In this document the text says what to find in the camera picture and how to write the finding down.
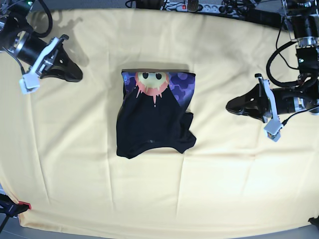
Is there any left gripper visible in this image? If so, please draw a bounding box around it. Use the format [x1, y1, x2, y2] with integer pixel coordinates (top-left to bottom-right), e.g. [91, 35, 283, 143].
[226, 73, 319, 124]

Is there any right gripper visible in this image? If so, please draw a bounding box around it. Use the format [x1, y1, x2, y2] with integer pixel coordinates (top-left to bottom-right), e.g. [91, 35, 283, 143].
[13, 33, 83, 82]

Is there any dark navy T-shirt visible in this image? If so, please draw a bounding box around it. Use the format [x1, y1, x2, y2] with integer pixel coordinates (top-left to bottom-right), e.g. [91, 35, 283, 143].
[116, 70, 196, 159]

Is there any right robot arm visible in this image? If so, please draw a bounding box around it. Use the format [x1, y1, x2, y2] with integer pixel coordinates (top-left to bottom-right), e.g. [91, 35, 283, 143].
[0, 0, 83, 86]

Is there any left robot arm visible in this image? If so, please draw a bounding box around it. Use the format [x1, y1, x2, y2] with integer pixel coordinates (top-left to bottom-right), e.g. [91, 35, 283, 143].
[226, 0, 319, 123]

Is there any black box on desk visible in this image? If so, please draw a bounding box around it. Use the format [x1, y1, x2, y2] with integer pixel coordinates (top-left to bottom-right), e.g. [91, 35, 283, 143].
[245, 9, 282, 29]

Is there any yellow table cloth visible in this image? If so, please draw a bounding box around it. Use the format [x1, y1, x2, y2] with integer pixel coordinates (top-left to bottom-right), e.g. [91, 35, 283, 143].
[0, 9, 319, 239]

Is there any white power strip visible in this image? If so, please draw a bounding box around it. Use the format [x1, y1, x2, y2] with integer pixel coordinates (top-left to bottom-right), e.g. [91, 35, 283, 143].
[160, 0, 238, 15]

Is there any black clamp at corner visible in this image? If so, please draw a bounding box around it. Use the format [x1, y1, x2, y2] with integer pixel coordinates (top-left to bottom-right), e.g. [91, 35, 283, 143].
[308, 217, 319, 229]

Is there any black red table clamp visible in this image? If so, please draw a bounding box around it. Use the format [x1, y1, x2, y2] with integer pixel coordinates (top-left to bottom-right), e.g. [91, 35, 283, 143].
[0, 194, 31, 218]

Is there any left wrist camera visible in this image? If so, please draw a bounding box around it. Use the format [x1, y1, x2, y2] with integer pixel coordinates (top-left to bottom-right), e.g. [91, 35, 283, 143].
[264, 119, 283, 142]

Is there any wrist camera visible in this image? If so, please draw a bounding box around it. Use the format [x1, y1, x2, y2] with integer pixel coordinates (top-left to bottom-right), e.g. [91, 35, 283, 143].
[264, 119, 283, 142]
[19, 74, 40, 95]

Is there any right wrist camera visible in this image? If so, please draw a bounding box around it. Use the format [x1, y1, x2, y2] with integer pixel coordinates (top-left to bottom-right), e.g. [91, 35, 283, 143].
[19, 74, 40, 95]

